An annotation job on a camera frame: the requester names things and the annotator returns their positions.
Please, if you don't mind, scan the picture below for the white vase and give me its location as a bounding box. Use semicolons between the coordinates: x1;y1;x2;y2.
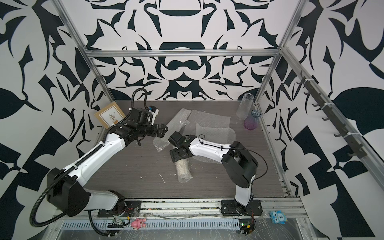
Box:
175;159;193;183

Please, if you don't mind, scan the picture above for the iridescent bubble wrap bundle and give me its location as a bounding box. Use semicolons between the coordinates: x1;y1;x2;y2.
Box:
187;122;238;164

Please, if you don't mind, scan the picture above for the clear glass vase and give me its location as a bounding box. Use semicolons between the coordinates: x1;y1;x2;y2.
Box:
236;93;254;121

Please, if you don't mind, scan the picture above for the purple blue glass vase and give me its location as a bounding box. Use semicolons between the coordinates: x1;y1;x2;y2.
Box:
244;110;261;131

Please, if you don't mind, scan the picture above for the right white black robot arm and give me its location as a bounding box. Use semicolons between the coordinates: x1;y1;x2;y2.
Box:
168;132;259;207

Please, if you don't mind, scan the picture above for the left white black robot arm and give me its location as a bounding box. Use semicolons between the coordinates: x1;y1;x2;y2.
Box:
47;106;168;217

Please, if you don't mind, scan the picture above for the wooden framed picture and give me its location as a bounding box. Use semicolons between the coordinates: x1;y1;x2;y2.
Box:
95;102;126;129

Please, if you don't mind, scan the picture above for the pink pig toy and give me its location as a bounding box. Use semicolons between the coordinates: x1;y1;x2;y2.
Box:
131;218;147;231

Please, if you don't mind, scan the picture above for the left green circuit board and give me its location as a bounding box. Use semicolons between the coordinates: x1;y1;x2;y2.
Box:
108;217;131;228

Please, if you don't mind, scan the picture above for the right circuit board with led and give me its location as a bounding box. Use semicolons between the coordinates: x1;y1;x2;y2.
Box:
239;219;257;236

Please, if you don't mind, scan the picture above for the blue owl toy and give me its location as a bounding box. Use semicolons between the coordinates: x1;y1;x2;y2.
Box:
269;211;288;225

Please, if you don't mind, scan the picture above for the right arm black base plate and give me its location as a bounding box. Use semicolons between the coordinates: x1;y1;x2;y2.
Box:
221;200;263;217

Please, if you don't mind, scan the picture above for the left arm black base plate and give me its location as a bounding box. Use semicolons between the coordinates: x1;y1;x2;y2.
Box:
98;200;142;218

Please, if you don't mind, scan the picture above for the white slotted cable duct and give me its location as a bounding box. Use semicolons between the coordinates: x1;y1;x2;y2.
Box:
61;219;241;231

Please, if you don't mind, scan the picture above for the black corrugated cable conduit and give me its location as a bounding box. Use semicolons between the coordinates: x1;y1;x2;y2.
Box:
29;87;151;238

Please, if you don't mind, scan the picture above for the black hook rail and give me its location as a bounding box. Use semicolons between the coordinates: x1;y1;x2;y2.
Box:
298;77;371;159

